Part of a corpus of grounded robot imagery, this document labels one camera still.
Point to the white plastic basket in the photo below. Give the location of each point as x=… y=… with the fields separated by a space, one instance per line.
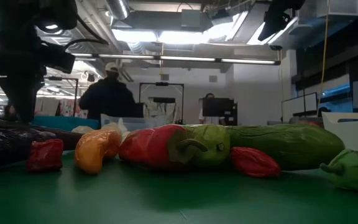
x=356 y=133

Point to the small red bell pepper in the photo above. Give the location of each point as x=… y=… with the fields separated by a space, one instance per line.
x=45 y=155
x=253 y=163

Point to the green table mat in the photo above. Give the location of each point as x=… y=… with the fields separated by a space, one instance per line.
x=104 y=199

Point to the grey ceiling box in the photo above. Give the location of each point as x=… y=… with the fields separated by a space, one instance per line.
x=191 y=18

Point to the long orange pepper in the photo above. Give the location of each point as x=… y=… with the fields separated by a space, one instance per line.
x=95 y=149

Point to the dark purple eggplant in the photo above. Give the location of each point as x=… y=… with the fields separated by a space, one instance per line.
x=5 y=146
x=68 y=138

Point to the dark blue plastic basket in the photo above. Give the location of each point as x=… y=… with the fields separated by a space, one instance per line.
x=64 y=122

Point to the red and yellow apple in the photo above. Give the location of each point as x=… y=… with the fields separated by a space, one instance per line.
x=311 y=123

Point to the dark green cucumber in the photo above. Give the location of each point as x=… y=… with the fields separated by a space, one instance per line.
x=291 y=143

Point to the black ceiling camera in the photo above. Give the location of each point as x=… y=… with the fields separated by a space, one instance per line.
x=275 y=47

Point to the long ceiling light strip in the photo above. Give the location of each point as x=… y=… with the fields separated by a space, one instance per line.
x=185 y=58

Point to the long red pepper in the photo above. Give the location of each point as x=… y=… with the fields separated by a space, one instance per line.
x=148 y=146

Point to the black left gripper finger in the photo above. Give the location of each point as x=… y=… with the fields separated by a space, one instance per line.
x=30 y=93
x=11 y=93

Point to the silver ventilation duct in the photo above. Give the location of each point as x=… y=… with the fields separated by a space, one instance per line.
x=117 y=7

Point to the white hanging cloth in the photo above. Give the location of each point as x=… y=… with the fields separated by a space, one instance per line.
x=160 y=110

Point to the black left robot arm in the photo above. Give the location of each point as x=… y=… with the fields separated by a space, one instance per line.
x=14 y=18

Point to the light green cucumber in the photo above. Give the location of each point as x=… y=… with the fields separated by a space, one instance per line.
x=213 y=140

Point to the black metal frame stand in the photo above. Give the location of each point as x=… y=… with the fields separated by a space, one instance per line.
x=70 y=79
x=162 y=84

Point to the black monitor cabinet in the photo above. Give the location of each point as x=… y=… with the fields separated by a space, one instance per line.
x=219 y=107

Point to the small green bell pepper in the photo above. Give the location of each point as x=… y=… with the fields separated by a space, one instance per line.
x=353 y=171

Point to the person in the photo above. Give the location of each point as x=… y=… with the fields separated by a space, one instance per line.
x=210 y=95
x=107 y=96

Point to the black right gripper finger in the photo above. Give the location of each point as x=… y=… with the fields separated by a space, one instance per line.
x=272 y=28

